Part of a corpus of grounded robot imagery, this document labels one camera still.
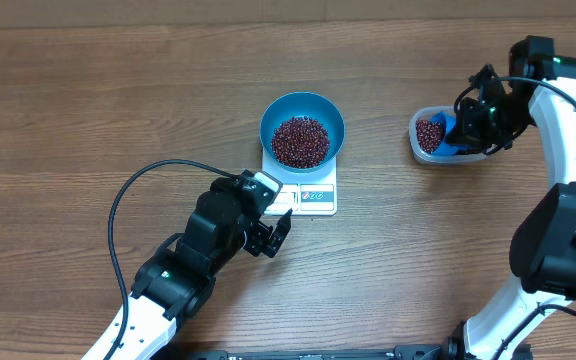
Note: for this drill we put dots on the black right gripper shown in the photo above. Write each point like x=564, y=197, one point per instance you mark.
x=467, y=133

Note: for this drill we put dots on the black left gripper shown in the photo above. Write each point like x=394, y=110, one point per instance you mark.
x=263, y=233

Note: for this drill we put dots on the blue plastic measuring scoop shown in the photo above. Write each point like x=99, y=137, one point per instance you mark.
x=447, y=122

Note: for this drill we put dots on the red adzuki beans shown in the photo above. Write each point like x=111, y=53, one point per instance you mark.
x=428, y=135

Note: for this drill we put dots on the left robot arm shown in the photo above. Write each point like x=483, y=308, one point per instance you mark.
x=176, y=282

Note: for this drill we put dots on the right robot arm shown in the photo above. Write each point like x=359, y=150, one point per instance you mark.
x=539, y=91

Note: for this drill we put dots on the white digital kitchen scale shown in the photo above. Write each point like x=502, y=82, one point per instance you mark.
x=306, y=193

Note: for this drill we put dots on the red beans in bowl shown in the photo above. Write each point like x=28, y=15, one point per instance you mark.
x=300, y=142

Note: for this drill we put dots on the blue metal bowl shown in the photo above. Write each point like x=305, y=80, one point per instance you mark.
x=303, y=104

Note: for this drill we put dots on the clear plastic food container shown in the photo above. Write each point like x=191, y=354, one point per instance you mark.
x=425, y=158

